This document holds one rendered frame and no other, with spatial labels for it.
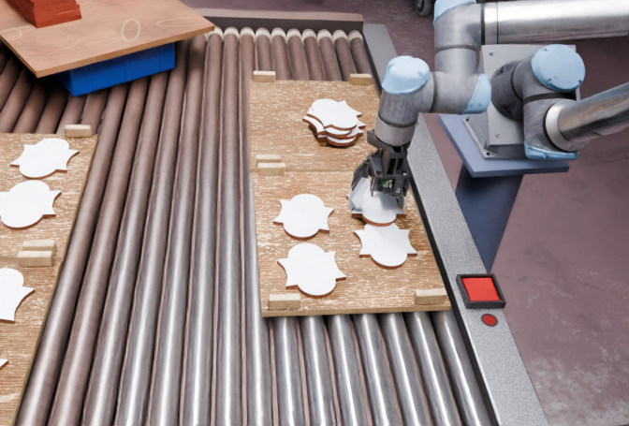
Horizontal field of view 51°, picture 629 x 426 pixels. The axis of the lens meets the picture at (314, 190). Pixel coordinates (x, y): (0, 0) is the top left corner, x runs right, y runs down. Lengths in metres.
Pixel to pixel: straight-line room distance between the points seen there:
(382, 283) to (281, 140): 0.50
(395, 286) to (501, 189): 0.68
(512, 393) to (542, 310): 1.49
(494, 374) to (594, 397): 1.30
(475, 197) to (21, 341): 1.22
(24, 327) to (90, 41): 0.85
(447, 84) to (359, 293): 0.41
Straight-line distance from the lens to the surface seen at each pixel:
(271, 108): 1.71
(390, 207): 1.40
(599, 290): 2.85
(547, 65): 1.58
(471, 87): 1.21
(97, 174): 1.53
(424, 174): 1.58
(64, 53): 1.77
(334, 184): 1.46
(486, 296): 1.30
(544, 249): 2.93
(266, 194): 1.42
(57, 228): 1.38
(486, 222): 1.93
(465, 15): 1.24
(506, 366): 1.22
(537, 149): 1.56
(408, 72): 1.16
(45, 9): 1.90
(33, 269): 1.31
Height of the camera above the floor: 1.83
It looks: 38 degrees down
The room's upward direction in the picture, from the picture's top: 6 degrees clockwise
